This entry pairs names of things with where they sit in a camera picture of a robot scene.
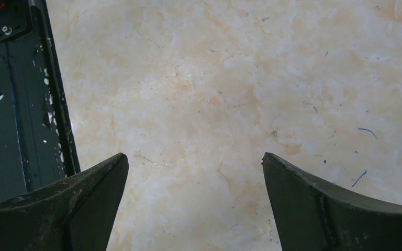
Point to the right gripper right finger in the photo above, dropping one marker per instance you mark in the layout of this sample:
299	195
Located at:
314	214

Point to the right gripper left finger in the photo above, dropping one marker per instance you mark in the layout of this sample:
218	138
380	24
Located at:
76	213

